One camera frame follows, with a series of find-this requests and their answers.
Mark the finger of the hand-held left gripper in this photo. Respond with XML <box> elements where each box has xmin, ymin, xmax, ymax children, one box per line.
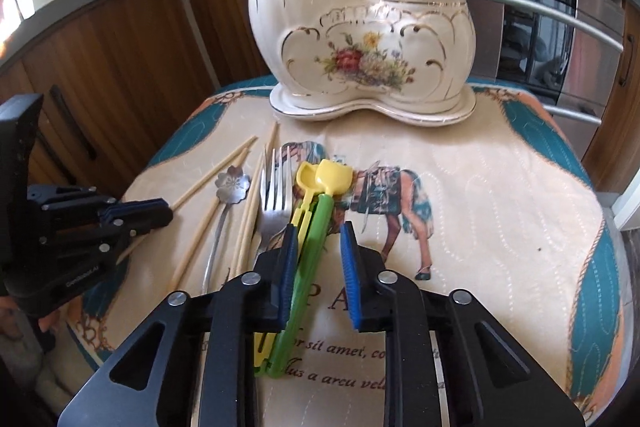
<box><xmin>41</xmin><ymin>213</ymin><xmax>174</xmax><ymax>269</ymax></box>
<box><xmin>41</xmin><ymin>185</ymin><xmax>173</xmax><ymax>221</ymax></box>

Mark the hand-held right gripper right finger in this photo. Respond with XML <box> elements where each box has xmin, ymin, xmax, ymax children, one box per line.
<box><xmin>340</xmin><ymin>224</ymin><xmax>586</xmax><ymax>427</ymax></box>

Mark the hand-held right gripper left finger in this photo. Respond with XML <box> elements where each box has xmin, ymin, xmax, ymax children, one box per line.
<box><xmin>70</xmin><ymin>223</ymin><xmax>301</xmax><ymax>427</ymax></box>

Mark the green-handled toy shovel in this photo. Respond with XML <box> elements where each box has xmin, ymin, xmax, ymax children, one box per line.
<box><xmin>265</xmin><ymin>159</ymin><xmax>355</xmax><ymax>379</ymax></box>

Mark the silver fork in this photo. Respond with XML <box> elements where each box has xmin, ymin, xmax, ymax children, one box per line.
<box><xmin>252</xmin><ymin>146</ymin><xmax>296</xmax><ymax>269</ymax></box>

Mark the silver flower-shaped spoon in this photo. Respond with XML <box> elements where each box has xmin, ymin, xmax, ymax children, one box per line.
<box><xmin>201</xmin><ymin>165</ymin><xmax>252</xmax><ymax>295</ymax></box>

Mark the yellow toy shovel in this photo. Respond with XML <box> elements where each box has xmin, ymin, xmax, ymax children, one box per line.
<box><xmin>254</xmin><ymin>163</ymin><xmax>322</xmax><ymax>370</ymax></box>

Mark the white floral ceramic utensil holder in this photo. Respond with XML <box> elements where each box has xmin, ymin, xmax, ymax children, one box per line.
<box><xmin>239</xmin><ymin>0</ymin><xmax>471</xmax><ymax>110</ymax></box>

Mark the printed quilted mat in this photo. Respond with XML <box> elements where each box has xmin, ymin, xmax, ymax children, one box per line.
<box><xmin>65</xmin><ymin>74</ymin><xmax>623</xmax><ymax>427</ymax></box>

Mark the wooden kitchen cabinet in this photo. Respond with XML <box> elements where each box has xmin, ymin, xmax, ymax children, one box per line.
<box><xmin>0</xmin><ymin>0</ymin><xmax>401</xmax><ymax>218</ymax></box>

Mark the white ceramic saucer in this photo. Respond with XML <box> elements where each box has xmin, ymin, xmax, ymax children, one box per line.
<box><xmin>270</xmin><ymin>84</ymin><xmax>477</xmax><ymax>126</ymax></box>

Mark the wooden cabinet side panel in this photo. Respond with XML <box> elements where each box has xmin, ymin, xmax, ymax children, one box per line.
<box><xmin>582</xmin><ymin>0</ymin><xmax>640</xmax><ymax>195</ymax></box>

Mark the black cabinet handle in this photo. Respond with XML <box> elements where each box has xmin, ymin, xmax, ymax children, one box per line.
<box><xmin>49</xmin><ymin>86</ymin><xmax>98</xmax><ymax>162</ymax></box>

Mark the short silver oven handle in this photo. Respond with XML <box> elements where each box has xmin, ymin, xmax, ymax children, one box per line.
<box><xmin>542</xmin><ymin>103</ymin><xmax>603</xmax><ymax>126</ymax></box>

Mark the long silver oven handle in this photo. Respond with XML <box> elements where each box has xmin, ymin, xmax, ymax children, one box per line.
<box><xmin>467</xmin><ymin>0</ymin><xmax>626</xmax><ymax>54</ymax></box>

